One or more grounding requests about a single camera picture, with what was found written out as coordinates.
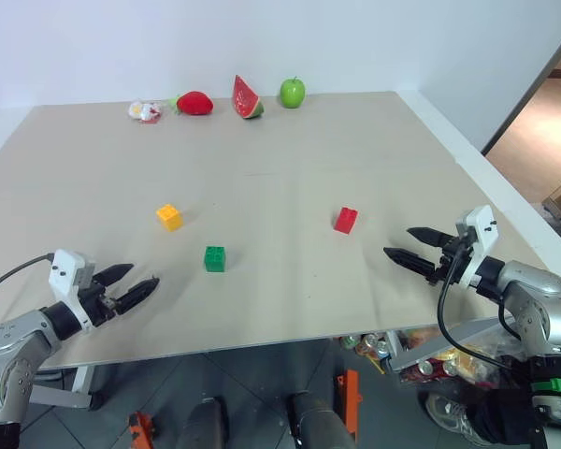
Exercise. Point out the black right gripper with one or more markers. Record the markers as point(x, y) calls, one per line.
point(451, 262)

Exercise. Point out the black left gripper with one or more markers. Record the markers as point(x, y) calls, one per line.
point(102, 301)

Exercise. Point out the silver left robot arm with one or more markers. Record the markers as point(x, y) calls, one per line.
point(9, 337)

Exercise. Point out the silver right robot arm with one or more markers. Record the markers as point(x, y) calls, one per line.
point(537, 299)

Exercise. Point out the yellow toy brick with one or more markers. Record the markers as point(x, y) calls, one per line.
point(169, 219)

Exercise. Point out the red toy brick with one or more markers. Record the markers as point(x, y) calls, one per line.
point(345, 221)

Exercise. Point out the green toy brick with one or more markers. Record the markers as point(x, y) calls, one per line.
point(215, 259)

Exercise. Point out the white metal table brace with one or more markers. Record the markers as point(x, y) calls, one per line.
point(430, 348)

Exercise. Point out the cluster of drink cans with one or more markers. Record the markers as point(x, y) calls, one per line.
point(369, 346)

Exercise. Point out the white metal table leg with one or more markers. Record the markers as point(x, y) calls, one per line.
point(65, 395)

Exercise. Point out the orange black clamp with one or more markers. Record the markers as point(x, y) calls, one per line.
point(142, 428)
point(350, 402)

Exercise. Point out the dark rounded shape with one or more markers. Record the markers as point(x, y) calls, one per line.
point(203, 423)
point(315, 421)

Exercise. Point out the grey white sneaker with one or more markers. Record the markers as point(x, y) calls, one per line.
point(449, 414)

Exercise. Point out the red toy strawberry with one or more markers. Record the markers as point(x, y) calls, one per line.
point(194, 104)

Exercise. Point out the green toy apple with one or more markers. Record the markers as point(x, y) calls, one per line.
point(292, 93)

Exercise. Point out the toy watermelon slice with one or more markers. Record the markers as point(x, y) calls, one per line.
point(245, 99)

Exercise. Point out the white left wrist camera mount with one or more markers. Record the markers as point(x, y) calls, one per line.
point(65, 276)

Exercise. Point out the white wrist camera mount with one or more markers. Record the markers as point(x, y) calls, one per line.
point(481, 229)
point(65, 276)

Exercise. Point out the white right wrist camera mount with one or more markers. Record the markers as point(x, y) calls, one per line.
point(481, 229)

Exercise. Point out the grey door frame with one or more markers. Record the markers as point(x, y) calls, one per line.
point(528, 93)

